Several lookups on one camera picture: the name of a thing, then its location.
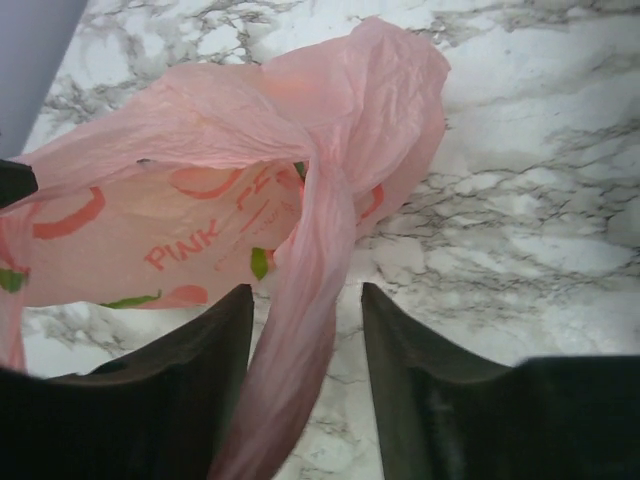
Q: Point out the pink plastic bag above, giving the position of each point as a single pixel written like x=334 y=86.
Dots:
x=215 y=173

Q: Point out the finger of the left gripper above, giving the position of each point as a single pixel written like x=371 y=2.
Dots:
x=17 y=181

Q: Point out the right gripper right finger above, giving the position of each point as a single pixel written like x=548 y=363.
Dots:
x=443 y=412

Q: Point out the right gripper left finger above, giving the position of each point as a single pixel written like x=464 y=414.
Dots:
x=160 y=412

